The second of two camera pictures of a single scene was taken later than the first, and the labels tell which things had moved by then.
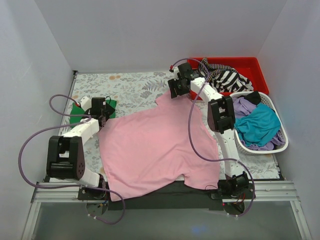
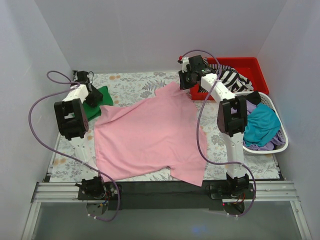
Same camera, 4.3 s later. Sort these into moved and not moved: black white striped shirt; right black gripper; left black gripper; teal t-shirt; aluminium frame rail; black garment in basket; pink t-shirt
Moved: pink t-shirt; left black gripper; right black gripper
Not moved: teal t-shirt; black garment in basket; aluminium frame rail; black white striped shirt
